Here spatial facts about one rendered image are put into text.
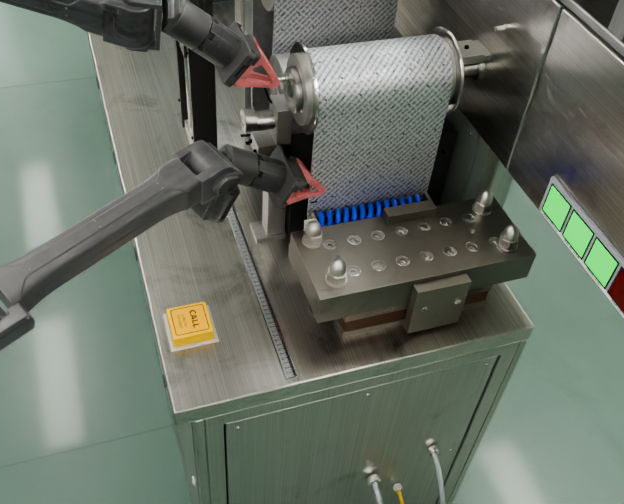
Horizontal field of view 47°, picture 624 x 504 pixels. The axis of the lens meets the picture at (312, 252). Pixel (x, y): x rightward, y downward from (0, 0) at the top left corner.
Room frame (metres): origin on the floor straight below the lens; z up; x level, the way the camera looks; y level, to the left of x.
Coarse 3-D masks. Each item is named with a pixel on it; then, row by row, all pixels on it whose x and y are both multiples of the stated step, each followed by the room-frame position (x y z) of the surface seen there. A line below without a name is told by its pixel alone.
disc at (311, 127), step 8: (296, 48) 1.04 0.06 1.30; (304, 48) 1.01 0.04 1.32; (304, 56) 1.00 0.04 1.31; (312, 64) 0.97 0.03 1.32; (312, 72) 0.96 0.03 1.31; (312, 80) 0.96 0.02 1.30; (312, 88) 0.96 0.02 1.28; (312, 112) 0.95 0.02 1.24; (312, 120) 0.95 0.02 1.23; (304, 128) 0.98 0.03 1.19; (312, 128) 0.94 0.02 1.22
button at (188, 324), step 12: (168, 312) 0.78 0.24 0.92; (180, 312) 0.78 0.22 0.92; (192, 312) 0.78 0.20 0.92; (204, 312) 0.78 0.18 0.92; (180, 324) 0.75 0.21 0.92; (192, 324) 0.76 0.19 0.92; (204, 324) 0.76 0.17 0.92; (180, 336) 0.73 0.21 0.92; (192, 336) 0.73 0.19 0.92; (204, 336) 0.74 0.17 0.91
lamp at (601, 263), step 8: (592, 248) 0.76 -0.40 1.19; (600, 248) 0.75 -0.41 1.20; (592, 256) 0.75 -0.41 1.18; (600, 256) 0.74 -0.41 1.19; (608, 256) 0.73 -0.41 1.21; (592, 264) 0.75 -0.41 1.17; (600, 264) 0.73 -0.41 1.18; (608, 264) 0.72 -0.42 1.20; (616, 264) 0.71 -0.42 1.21; (600, 272) 0.73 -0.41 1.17; (608, 272) 0.72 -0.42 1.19; (600, 280) 0.72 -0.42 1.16
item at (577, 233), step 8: (576, 216) 0.81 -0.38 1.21; (568, 224) 0.81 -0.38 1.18; (576, 224) 0.80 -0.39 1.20; (584, 224) 0.79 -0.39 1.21; (568, 232) 0.81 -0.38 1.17; (576, 232) 0.79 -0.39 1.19; (584, 232) 0.78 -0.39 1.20; (568, 240) 0.80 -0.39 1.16; (576, 240) 0.79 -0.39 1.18; (584, 240) 0.78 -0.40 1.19; (576, 248) 0.78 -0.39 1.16; (584, 248) 0.77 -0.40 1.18
